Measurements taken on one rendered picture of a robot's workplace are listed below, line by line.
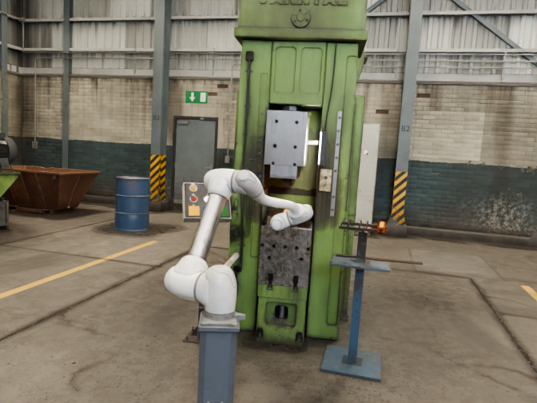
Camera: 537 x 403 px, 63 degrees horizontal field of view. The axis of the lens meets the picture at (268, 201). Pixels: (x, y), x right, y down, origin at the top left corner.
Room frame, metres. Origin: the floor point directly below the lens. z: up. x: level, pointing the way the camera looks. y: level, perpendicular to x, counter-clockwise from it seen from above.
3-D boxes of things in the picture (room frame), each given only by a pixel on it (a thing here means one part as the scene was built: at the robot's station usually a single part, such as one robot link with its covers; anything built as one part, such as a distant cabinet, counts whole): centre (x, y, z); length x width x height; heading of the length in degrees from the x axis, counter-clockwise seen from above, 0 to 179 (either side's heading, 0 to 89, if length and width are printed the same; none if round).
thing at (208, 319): (2.15, 0.19, 0.63); 0.22 x 0.18 x 0.06; 96
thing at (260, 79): (3.68, 0.15, 1.15); 0.44 x 0.26 x 2.30; 173
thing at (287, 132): (3.49, -0.16, 1.56); 0.42 x 0.39 x 0.40; 173
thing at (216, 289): (2.16, 0.22, 0.77); 0.18 x 0.16 x 0.22; 67
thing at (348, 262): (3.00, -0.66, 0.74); 0.40 x 0.30 x 0.02; 76
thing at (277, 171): (3.49, -0.12, 1.32); 0.42 x 0.20 x 0.10; 173
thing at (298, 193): (3.81, -0.21, 1.37); 0.41 x 0.10 x 0.91; 83
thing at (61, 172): (8.84, 4.58, 0.42); 1.89 x 1.20 x 0.85; 76
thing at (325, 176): (3.38, -0.43, 1.27); 0.09 x 0.02 x 0.17; 83
